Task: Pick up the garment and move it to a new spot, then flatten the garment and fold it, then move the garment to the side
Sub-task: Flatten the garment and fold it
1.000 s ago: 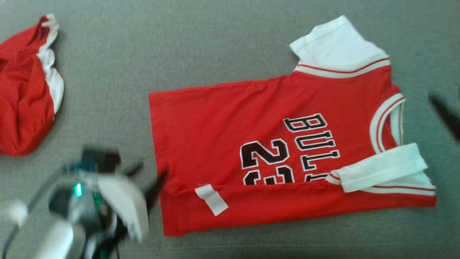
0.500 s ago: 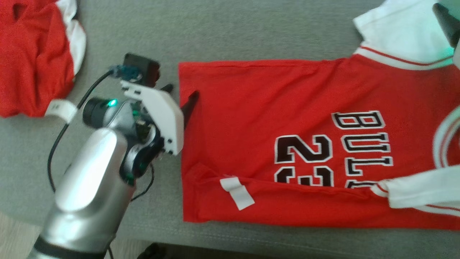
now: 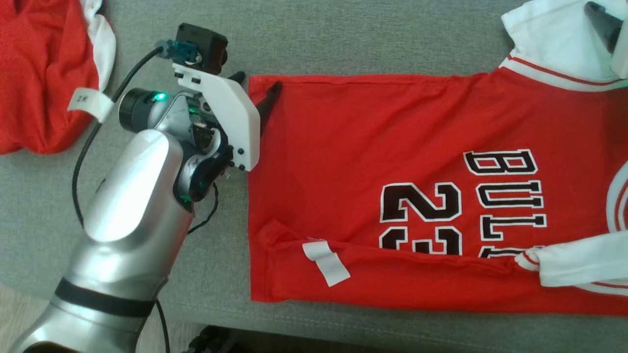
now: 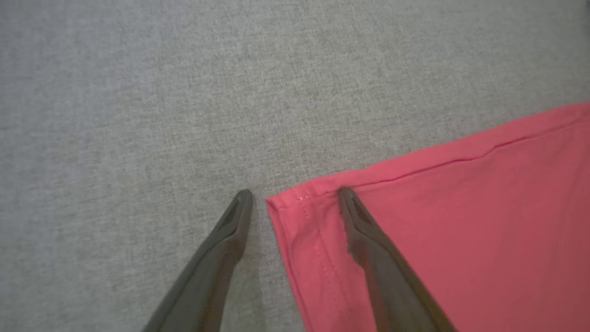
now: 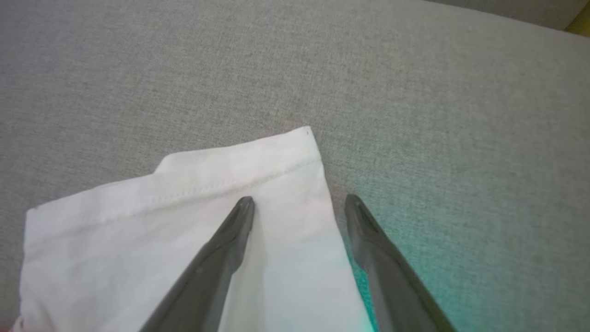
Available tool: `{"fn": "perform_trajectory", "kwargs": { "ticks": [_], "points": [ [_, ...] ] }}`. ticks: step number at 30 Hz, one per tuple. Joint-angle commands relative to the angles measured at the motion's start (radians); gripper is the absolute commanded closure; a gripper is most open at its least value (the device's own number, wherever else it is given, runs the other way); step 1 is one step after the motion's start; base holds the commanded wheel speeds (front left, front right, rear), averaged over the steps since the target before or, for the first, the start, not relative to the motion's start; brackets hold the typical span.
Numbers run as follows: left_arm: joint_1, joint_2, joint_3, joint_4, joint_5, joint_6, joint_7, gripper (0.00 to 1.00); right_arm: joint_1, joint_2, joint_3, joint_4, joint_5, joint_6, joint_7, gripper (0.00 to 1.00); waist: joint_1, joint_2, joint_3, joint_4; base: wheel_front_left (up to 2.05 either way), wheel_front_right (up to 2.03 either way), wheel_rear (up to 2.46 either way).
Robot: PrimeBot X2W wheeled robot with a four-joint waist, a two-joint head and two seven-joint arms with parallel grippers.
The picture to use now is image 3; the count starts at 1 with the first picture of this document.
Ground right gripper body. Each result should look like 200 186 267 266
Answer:
610 42 628 80

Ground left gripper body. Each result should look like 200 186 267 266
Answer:
172 64 260 173

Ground thick black camera cable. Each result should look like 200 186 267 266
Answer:
71 46 165 228

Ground red Bulls jersey white sleeves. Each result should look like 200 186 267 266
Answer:
248 0 628 317

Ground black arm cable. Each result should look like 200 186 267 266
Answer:
154 299 171 353

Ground blue cable connector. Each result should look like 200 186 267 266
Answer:
156 41 199 63

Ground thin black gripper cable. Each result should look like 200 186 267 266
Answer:
188 182 219 235

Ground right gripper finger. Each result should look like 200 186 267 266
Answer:
584 1 625 53

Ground crumpled red and white garment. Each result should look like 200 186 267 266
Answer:
0 0 117 155

